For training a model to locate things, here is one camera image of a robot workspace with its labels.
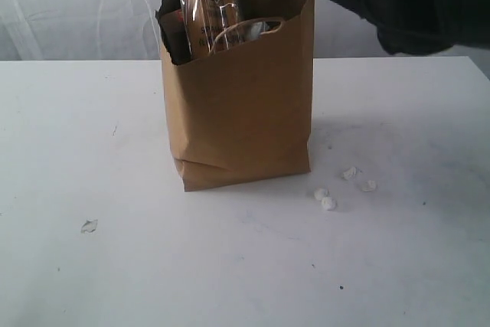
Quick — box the brown paper shopping bag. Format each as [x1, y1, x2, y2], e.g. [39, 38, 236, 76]
[161, 0, 315, 191]

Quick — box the small white blue salt pack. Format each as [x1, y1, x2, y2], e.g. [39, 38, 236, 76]
[244, 21, 270, 42]

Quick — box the spaghetti packet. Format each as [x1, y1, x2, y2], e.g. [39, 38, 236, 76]
[180, 0, 245, 60]

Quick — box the brown pouch with orange label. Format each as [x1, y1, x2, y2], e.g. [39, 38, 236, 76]
[157, 8, 191, 65]

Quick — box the small clear plastic scrap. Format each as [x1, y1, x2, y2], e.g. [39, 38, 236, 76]
[80, 219, 98, 234]

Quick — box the white curtain backdrop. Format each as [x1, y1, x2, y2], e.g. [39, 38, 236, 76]
[0, 0, 490, 63]

